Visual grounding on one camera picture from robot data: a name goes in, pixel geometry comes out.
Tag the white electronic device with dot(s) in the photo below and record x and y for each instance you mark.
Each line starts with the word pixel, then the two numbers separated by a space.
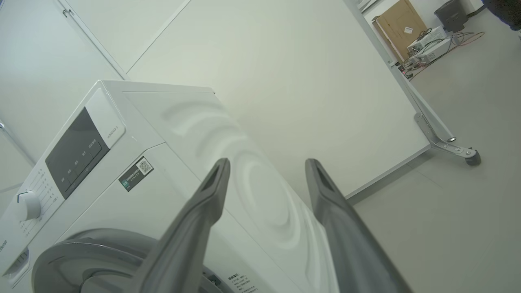
pixel 427 40
pixel 435 51

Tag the white washing machine dial knob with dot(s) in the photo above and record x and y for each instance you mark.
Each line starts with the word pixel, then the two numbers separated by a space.
pixel 27 205

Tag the dark washing machine control panel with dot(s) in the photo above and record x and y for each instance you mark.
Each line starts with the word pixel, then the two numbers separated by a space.
pixel 75 152

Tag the white front-load washing machine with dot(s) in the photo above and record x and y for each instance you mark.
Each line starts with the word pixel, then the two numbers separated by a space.
pixel 122 211

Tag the black QR code sticker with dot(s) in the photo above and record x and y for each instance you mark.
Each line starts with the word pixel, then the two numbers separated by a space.
pixel 136 173

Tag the printed instruction text label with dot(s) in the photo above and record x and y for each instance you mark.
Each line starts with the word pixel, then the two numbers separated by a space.
pixel 243 285

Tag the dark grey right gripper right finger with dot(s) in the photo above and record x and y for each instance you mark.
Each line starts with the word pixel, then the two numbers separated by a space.
pixel 350 244

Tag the white mobile partition panel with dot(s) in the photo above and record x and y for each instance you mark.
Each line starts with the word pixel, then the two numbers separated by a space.
pixel 305 81

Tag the brown cardboard box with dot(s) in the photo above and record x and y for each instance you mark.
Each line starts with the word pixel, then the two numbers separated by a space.
pixel 401 26

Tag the round glass washing machine door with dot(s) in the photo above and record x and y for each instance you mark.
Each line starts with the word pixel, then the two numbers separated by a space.
pixel 61 258

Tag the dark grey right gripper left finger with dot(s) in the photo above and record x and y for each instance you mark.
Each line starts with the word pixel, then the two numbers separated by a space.
pixel 183 236

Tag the black bin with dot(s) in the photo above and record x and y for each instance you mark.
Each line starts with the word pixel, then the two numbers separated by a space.
pixel 449 15

